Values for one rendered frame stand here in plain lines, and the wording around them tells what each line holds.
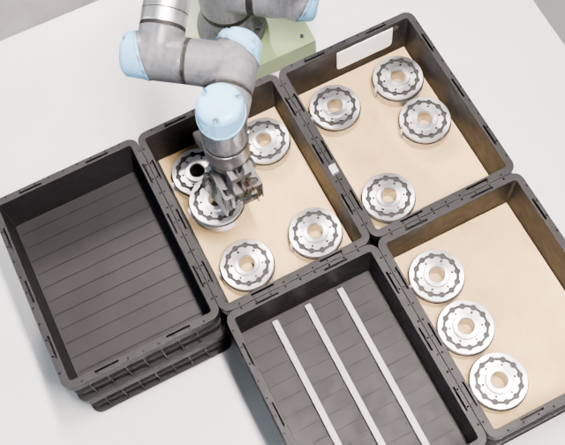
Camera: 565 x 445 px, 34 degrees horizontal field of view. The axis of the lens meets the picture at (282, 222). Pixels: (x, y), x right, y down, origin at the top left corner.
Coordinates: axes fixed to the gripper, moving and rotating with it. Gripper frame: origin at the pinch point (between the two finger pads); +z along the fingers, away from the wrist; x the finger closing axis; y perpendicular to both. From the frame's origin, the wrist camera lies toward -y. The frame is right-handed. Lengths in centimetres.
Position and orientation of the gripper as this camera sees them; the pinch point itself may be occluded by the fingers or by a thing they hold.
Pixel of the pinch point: (232, 192)
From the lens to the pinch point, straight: 171.6
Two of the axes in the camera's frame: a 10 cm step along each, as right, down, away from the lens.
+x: 8.9, -4.2, 1.5
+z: 0.3, 4.0, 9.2
